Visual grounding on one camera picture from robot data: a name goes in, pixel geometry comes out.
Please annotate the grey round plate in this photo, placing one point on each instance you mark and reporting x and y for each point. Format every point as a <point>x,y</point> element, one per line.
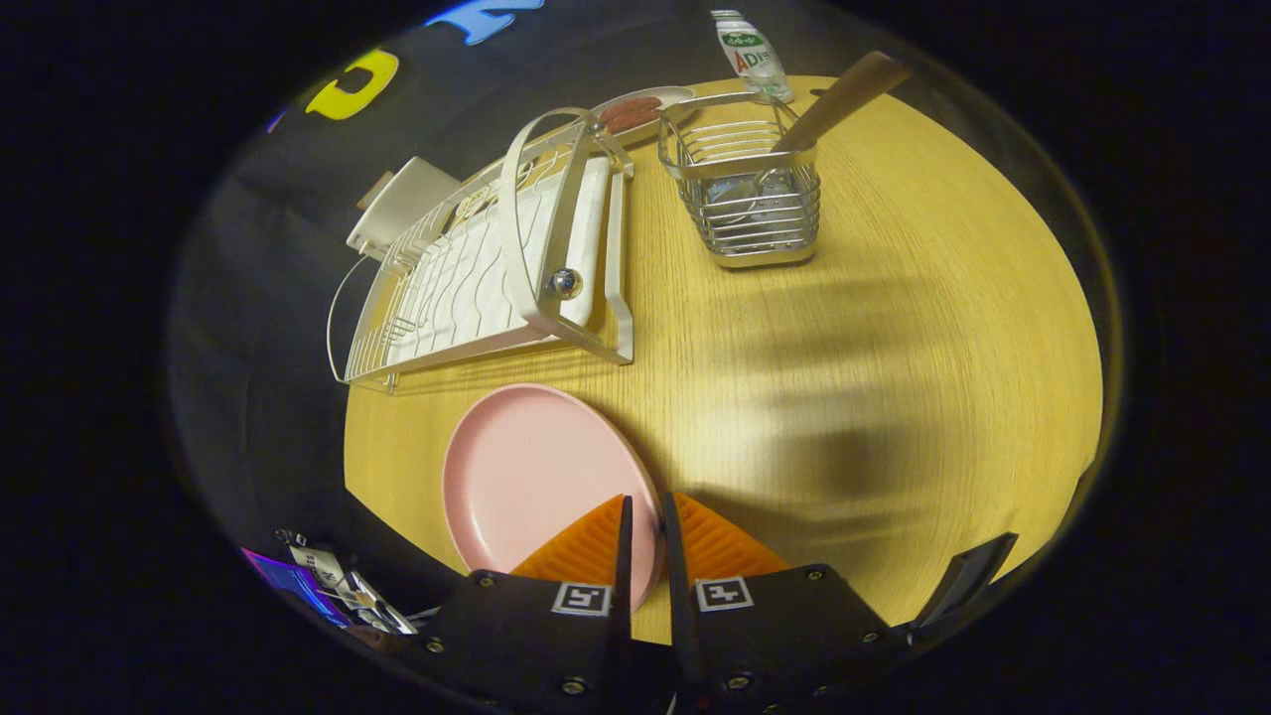
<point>675,96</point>

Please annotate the small white drink bottle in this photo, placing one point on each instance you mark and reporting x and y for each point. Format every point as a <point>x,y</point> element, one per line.
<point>750,55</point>

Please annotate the pink plate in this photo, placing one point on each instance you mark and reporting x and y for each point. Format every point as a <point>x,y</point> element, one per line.
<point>536,477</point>

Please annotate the black bar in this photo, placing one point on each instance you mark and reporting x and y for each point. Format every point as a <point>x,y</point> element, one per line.
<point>968,576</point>

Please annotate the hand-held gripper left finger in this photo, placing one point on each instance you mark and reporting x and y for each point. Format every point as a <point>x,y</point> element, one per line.
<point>624,566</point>

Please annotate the dark device with white labels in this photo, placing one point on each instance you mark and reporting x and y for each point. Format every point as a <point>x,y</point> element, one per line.
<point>338,586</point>

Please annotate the toast slice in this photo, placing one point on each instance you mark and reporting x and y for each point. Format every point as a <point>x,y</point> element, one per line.
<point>375,189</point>

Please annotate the red meat slice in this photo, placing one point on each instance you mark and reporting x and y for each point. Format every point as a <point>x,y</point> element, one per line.
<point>631,121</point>
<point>635,104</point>

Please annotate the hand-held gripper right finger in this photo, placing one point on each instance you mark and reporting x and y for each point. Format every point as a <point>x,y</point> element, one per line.
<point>673,571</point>

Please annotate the white toaster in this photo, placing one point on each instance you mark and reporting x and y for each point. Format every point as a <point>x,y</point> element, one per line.
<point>407,204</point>

